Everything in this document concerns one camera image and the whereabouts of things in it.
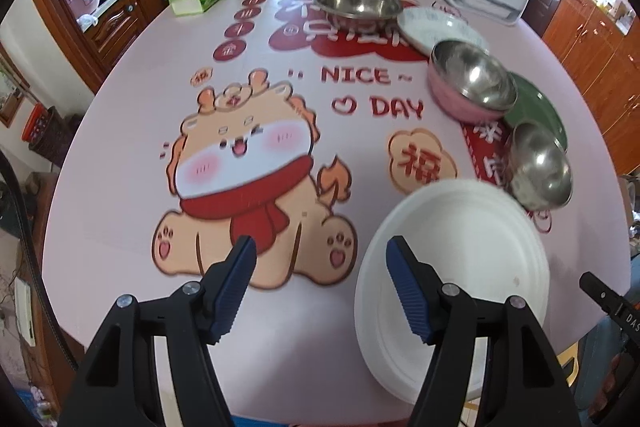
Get white power strip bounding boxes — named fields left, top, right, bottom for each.
left=14, top=277, right=37, bottom=348

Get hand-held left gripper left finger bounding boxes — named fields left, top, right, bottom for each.
left=59, top=234, right=258, bottom=427

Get wooden wall cabinets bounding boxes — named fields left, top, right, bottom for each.
left=530, top=0, right=640, bottom=178

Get dark wicker basket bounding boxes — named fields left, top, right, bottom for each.
left=29, top=106, right=76, bottom=155

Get printed pink tablecloth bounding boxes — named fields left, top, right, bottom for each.
left=42, top=0, right=633, bottom=413

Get plain white plate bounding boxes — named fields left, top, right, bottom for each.
left=354, top=179, right=551, bottom=418

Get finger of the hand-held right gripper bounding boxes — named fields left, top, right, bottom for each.
left=579, top=272, right=640, bottom=348

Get pink steel bowl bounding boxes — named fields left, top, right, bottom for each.
left=427, top=39, right=518, bottom=124

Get wooden kitchen cabinet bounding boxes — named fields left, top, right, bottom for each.
left=27, top=0, right=176, bottom=92

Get large steel bowl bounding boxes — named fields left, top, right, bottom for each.
left=312, top=0, right=403, bottom=32

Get patterned white plate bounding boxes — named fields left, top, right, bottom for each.
left=397, top=7, right=491, bottom=58

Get green plate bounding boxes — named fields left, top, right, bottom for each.
left=502, top=72, right=568, bottom=152

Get small steel bowl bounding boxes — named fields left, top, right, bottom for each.
left=509, top=122, right=573, bottom=210

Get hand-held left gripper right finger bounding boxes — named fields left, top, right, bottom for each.
left=385, top=234, right=583, bottom=427

